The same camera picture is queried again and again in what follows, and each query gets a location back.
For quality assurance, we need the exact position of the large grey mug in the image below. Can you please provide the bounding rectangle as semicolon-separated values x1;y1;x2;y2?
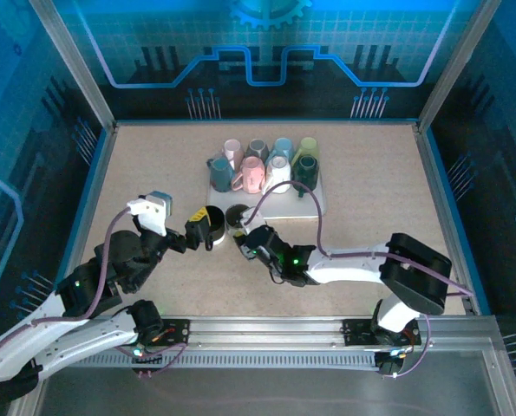
224;203;252;231

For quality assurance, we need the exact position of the black mug white base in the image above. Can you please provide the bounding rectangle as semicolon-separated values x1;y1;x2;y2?
199;205;227;252

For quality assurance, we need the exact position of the teal flower print mug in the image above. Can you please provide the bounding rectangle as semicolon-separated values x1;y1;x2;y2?
206;155;236;193

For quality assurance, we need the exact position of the pink speckled mug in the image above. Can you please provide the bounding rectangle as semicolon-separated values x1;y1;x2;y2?
230;155;266;195

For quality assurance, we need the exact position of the cream white mug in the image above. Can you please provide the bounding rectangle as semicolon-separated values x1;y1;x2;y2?
260;154;292;196

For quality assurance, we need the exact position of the pale pink mug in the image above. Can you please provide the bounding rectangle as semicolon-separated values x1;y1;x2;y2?
220;138;245;166

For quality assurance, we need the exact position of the small grey mug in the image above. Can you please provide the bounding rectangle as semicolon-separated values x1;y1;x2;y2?
245;138;271;162

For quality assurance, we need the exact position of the dark green mug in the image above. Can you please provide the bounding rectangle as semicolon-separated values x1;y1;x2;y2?
291;154;320;198

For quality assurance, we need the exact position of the light blue mug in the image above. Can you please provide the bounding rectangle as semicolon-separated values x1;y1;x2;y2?
268;137;295;165

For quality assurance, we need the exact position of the yellow-green mug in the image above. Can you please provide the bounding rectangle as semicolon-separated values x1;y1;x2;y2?
292;136;319;164

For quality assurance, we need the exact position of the white plastic tray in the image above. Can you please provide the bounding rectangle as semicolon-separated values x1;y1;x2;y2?
206;166;328;220

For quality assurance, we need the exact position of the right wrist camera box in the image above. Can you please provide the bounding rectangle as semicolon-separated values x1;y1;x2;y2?
239;205;268;231

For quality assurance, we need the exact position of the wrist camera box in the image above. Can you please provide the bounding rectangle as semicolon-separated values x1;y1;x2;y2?
126;190;174;238
239;205;268;231

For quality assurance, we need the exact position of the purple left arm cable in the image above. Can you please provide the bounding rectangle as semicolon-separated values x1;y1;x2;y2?
0;206;189;379

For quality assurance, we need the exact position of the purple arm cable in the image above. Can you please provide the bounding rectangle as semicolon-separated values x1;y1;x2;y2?
0;206;189;379
242;180;475;380

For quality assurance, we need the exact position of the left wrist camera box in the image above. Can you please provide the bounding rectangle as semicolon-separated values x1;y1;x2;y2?
126;190;174;238

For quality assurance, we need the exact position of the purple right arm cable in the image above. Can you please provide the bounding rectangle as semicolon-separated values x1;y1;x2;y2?
242;180;475;380

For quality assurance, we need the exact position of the aluminium table rail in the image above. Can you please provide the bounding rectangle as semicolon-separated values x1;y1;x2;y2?
34;315;501;352

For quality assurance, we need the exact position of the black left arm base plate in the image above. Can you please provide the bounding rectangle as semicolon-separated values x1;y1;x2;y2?
122;318;193;348

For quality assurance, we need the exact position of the grey slotted cable duct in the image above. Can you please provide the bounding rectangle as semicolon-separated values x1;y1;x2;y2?
44;349;384;370

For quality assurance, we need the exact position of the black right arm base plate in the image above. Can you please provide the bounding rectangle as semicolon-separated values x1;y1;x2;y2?
342;318;422;348

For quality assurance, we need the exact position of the aluminium frame post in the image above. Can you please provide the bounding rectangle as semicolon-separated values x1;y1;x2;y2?
415;0;504;133
26;0;119;133

